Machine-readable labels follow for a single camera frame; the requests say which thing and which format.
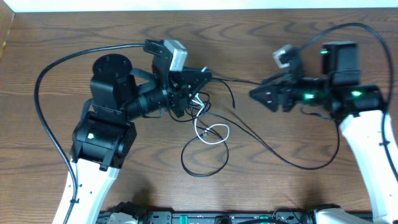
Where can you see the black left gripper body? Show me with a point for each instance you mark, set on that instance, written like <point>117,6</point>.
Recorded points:
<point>177,93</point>

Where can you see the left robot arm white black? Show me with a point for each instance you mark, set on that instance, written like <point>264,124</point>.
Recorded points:
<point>105,132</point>

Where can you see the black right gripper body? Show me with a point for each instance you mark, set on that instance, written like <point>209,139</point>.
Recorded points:
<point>306,89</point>

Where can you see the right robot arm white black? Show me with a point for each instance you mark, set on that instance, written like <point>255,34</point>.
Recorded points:
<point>356,109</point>

